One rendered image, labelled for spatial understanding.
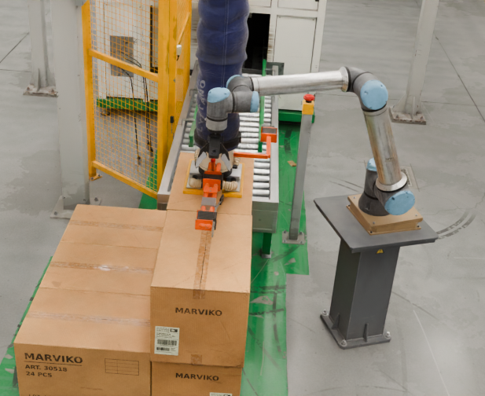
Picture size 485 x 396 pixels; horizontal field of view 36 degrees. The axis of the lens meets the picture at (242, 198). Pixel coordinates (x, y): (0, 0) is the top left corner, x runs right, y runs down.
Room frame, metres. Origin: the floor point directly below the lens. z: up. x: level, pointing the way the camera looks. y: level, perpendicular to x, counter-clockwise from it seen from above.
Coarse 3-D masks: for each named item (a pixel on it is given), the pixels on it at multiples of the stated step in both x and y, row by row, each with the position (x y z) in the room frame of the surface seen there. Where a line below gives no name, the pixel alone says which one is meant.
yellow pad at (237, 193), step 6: (234, 168) 3.40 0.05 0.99; (240, 168) 3.44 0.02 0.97; (240, 174) 3.37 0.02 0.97; (228, 180) 3.31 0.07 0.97; (234, 180) 3.27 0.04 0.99; (240, 180) 3.31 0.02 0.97; (240, 186) 3.26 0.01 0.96; (222, 192) 3.18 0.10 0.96; (228, 192) 3.19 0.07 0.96; (234, 192) 3.19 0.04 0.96; (240, 192) 3.20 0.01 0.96
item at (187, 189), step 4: (192, 160) 3.49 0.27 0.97; (192, 164) 3.44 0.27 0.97; (188, 168) 3.41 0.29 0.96; (188, 172) 3.37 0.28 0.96; (188, 176) 3.32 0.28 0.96; (192, 176) 3.32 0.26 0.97; (196, 176) 3.28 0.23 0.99; (200, 176) 3.32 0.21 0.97; (188, 180) 3.27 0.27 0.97; (184, 184) 3.25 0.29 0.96; (188, 184) 3.24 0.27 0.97; (184, 188) 3.20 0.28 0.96; (188, 188) 3.20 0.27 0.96; (192, 188) 3.20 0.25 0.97; (196, 188) 3.20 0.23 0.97; (200, 188) 3.21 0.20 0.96; (184, 192) 3.18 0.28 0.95; (188, 192) 3.18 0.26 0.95; (192, 192) 3.18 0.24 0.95; (196, 192) 3.18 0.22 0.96; (200, 192) 3.18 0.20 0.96
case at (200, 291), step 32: (192, 224) 2.91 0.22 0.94; (224, 224) 2.93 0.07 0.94; (160, 256) 2.63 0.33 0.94; (192, 256) 2.65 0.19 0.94; (224, 256) 2.67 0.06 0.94; (160, 288) 2.42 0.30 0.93; (192, 288) 2.43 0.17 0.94; (224, 288) 2.44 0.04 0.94; (160, 320) 2.42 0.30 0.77; (192, 320) 2.42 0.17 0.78; (224, 320) 2.42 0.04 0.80; (160, 352) 2.42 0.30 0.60; (192, 352) 2.42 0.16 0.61; (224, 352) 2.42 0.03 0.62
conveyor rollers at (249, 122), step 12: (192, 108) 5.15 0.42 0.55; (264, 108) 5.24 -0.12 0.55; (240, 120) 5.04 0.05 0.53; (252, 120) 5.04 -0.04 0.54; (264, 120) 5.04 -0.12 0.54; (240, 132) 4.79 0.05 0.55; (252, 132) 4.86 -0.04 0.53; (240, 144) 4.60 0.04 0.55; (252, 144) 4.62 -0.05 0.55; (264, 144) 4.68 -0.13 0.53; (264, 168) 4.32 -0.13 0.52; (264, 180) 4.14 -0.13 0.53; (252, 192) 3.96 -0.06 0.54; (264, 192) 3.97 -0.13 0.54
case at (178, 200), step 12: (180, 156) 3.57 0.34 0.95; (192, 156) 3.58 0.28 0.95; (180, 168) 3.44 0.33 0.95; (252, 168) 3.50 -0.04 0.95; (180, 180) 3.31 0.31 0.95; (252, 180) 3.37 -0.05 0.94; (180, 192) 3.19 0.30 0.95; (168, 204) 3.07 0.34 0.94; (180, 204) 3.07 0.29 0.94; (192, 204) 3.08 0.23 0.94; (216, 204) 3.10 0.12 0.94; (228, 204) 3.11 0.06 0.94; (240, 204) 3.12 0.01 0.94
